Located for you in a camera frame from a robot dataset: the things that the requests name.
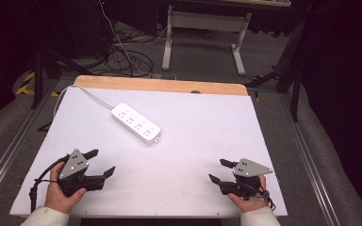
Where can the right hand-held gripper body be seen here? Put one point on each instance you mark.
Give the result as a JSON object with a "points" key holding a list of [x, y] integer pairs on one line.
{"points": [[248, 169]]}

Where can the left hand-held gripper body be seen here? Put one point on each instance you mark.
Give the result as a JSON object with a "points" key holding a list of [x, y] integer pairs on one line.
{"points": [[74, 164]]}

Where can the person's right hand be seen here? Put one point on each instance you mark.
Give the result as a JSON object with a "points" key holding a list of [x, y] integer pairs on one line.
{"points": [[250, 204]]}

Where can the person's left hand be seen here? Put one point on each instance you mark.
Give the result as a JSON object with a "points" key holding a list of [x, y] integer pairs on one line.
{"points": [[58, 197]]}

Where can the white board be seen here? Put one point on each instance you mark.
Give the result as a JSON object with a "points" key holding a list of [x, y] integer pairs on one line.
{"points": [[188, 144]]}

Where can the white power strip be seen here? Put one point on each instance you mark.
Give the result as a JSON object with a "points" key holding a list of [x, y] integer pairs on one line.
{"points": [[135, 123]]}

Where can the black metal stand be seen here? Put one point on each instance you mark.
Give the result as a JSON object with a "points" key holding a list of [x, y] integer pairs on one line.
{"points": [[295, 94], [38, 78]]}

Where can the wooden table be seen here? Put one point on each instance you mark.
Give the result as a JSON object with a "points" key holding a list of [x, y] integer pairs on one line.
{"points": [[157, 84]]}

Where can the yellow black floor tape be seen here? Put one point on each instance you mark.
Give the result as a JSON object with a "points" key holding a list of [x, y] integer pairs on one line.
{"points": [[28, 79]]}

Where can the black equipment case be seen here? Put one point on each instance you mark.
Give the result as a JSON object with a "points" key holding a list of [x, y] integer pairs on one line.
{"points": [[89, 28]]}

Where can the dark curtain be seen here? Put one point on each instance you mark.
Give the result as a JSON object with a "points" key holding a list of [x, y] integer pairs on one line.
{"points": [[345, 78], [3, 47]]}

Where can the aluminium rail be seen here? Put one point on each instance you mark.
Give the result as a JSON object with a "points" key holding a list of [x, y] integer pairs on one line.
{"points": [[311, 175], [9, 153]]}

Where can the white metal desk frame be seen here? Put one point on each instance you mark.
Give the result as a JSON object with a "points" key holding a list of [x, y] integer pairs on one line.
{"points": [[207, 21]]}

